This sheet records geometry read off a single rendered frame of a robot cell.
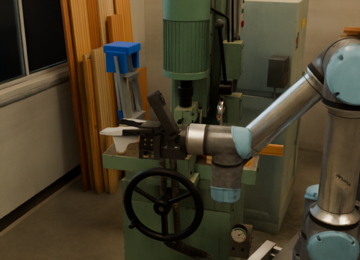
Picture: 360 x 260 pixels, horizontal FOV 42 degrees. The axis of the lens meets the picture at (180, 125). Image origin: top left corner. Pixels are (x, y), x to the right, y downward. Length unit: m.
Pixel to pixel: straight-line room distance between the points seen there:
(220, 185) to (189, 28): 0.74
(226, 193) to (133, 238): 0.91
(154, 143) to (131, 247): 0.96
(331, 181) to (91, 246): 2.02
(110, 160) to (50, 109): 1.53
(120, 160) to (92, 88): 1.45
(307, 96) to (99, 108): 2.25
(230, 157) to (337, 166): 0.24
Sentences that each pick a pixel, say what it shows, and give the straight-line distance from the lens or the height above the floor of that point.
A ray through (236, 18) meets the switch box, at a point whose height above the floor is 1.39.
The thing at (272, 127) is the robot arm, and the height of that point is 1.23.
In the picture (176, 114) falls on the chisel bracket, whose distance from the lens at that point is 1.83.
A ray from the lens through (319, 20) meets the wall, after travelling 4.06.
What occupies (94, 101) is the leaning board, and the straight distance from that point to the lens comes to 3.27.
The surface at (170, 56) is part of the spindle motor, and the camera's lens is 1.76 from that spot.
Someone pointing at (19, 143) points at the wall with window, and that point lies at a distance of 3.14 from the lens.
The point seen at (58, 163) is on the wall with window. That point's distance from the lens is 3.52.
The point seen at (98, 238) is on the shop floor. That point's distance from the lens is 3.00.
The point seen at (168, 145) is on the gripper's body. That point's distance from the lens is 1.15.
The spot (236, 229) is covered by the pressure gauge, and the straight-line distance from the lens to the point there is 1.79.
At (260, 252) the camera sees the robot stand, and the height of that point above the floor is 0.77.
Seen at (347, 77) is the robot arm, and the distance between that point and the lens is 1.02.
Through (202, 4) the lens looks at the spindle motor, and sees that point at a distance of 1.72.
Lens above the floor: 1.64
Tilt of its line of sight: 20 degrees down
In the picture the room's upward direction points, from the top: straight up
